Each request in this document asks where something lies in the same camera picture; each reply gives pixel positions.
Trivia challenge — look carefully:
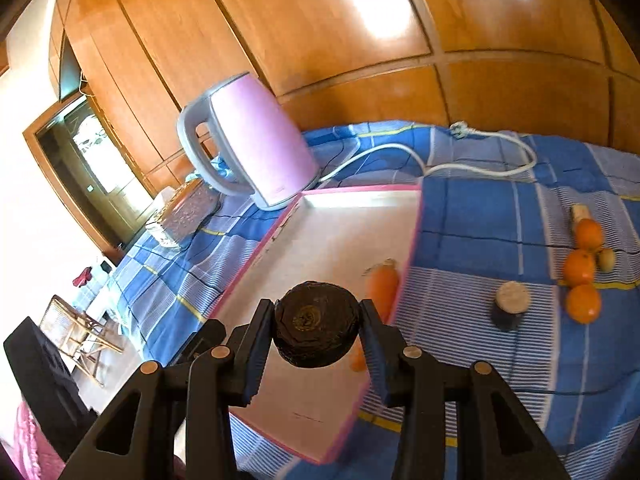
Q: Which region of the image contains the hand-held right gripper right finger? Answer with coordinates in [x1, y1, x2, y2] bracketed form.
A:
[360, 300, 571, 480]

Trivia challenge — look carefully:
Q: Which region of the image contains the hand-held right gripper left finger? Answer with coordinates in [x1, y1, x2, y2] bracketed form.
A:
[62, 299, 276, 480]

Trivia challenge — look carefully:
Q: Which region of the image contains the dark brown round fruit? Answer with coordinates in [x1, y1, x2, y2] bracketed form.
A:
[272, 281, 362, 368]

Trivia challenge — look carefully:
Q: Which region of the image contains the pink rimmed white tray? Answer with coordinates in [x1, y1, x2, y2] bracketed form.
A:
[197, 185, 425, 466]

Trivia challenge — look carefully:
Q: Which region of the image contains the orange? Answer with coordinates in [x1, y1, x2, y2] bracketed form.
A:
[566, 285, 602, 324]
[563, 250, 597, 286]
[574, 218, 605, 252]

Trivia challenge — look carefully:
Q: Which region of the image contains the wooden rattan chair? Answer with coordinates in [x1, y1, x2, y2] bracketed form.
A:
[39, 295, 123, 388]

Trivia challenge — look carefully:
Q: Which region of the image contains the pink cloth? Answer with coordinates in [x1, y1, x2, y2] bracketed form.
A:
[12, 402, 68, 480]

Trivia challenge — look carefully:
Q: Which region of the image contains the dark cylinder with beige face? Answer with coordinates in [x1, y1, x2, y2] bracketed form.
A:
[492, 281, 532, 332]

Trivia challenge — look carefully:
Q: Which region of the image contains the patterned tissue box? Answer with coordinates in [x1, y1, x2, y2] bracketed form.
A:
[150, 178, 222, 248]

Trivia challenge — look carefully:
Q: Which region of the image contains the blue plaid blanket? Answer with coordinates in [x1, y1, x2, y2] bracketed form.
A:
[97, 120, 640, 480]

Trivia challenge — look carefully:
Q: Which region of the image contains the pink electric kettle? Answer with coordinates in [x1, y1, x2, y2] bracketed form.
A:
[176, 72, 321, 212]

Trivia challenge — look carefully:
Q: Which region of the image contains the wooden wardrobe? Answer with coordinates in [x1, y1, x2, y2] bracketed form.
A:
[47, 0, 640, 196]

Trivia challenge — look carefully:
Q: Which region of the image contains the wooden door frame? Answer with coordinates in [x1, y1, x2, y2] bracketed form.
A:
[22, 95, 156, 266]

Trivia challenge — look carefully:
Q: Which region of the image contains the white power cable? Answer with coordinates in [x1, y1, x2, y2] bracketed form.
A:
[318, 121, 538, 183]

